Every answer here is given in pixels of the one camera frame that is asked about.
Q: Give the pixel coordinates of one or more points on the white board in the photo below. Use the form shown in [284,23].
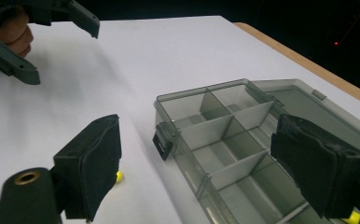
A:
[75,77]

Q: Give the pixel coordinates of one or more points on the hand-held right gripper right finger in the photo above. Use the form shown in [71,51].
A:
[318,168]

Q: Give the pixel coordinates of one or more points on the clear grey compartment box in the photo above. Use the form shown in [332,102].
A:
[212,130]

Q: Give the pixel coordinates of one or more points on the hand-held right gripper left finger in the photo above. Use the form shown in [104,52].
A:
[91,165]

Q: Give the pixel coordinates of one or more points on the small yellow block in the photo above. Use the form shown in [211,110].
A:
[119,176]
[353,218]

